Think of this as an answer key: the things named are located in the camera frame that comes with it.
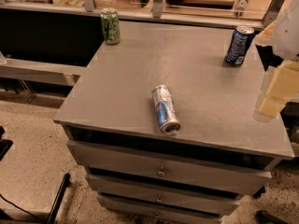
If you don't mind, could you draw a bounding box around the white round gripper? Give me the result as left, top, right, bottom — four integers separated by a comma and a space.
254, 0, 299, 119

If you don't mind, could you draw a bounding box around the blue pepsi can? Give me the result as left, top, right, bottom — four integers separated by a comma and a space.
224, 25, 255, 66

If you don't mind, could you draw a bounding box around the silver blue redbull can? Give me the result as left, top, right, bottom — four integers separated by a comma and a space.
151, 85, 180, 134

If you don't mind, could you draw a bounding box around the green soda can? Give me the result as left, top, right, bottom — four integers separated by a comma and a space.
100, 7, 121, 45

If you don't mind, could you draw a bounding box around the grey drawer cabinet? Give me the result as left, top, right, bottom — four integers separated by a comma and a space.
56, 21, 293, 224

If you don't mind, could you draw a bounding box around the middle grey drawer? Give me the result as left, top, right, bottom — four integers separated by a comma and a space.
86, 174, 239, 216

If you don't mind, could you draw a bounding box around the grey drawer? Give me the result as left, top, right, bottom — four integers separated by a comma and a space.
97, 195, 221, 224
86, 174, 239, 216
67, 140, 271, 195

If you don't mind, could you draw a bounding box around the top grey drawer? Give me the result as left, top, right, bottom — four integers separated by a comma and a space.
67, 140, 271, 195

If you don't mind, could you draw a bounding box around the grey side shelf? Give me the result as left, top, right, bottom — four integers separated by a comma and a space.
0, 59, 85, 87

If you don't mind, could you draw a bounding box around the bottom grey drawer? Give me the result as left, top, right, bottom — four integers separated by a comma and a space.
97, 195, 221, 224

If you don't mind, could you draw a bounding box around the black chair leg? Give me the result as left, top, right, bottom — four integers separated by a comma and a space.
46, 173, 70, 224

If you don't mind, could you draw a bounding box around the black object at left edge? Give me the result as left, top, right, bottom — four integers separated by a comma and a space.
0, 126, 13, 160

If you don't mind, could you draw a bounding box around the grey metal rail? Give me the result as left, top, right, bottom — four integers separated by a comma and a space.
1, 0, 291, 30

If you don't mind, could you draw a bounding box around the black cable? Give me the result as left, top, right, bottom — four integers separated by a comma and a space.
0, 193, 43, 221

